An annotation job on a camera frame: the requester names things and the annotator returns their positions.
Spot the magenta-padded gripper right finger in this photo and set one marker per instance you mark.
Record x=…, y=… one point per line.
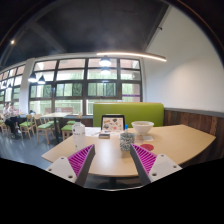
x=163, y=166

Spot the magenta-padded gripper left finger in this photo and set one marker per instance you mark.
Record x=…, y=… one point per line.
x=60, y=167

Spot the small white flat device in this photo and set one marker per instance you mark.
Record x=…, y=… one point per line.
x=146, y=137

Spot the wooden green-seated chairs group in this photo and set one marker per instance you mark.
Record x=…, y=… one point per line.
x=44, y=126

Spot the white ceramic bowl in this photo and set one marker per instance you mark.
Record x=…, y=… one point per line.
x=142, y=127

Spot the white paper sheets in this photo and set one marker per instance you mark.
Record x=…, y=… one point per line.
x=92, y=131

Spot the light wooden dining table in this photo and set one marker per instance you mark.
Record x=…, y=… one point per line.
x=55, y=115

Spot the small blue-capped bottle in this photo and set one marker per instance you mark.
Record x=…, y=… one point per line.
x=126, y=128

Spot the small dark box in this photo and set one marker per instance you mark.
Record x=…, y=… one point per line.
x=104, y=135

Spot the green upholstered bench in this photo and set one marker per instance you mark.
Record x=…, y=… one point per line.
x=133, y=111

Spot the sticker-covered black tablet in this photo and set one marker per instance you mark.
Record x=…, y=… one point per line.
x=113, y=124

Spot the person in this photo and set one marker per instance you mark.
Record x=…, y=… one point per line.
x=7, y=116
x=14, y=110

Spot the pendant ceiling lights group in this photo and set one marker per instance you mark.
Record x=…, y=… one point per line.
x=105, y=62

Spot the long curved linear light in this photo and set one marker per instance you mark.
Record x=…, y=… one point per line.
x=133, y=54

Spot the dark-framed window wall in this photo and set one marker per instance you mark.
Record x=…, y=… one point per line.
x=70, y=89

